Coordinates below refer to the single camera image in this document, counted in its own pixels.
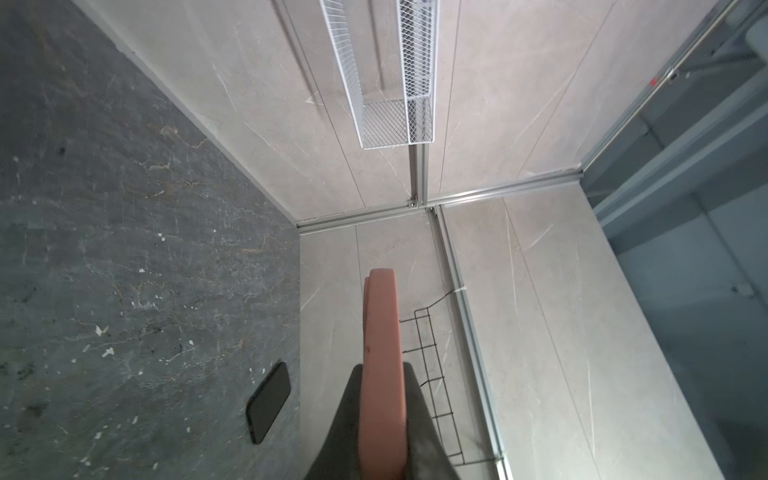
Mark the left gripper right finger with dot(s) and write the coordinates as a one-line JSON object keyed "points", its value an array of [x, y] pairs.
{"points": [[426, 457]]}

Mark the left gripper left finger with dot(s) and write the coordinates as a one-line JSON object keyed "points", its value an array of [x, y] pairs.
{"points": [[338, 457]]}

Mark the black wall hook rack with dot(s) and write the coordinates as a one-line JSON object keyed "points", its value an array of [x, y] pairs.
{"points": [[432, 342]]}

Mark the white wire basket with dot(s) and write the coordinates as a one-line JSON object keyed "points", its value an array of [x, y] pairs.
{"points": [[386, 54]]}

